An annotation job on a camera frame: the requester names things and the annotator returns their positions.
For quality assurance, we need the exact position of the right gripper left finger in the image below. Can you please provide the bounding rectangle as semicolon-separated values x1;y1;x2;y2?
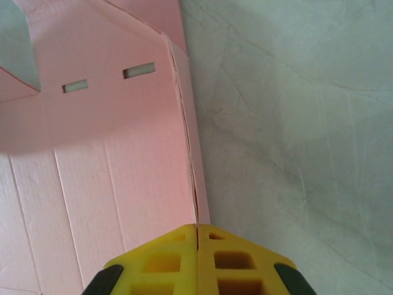
82;223;199;295

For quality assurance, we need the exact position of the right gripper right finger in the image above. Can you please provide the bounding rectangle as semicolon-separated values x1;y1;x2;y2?
196;223;316;295

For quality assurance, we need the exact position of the pink paper box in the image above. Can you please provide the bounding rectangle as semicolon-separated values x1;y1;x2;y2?
0;0;211;295

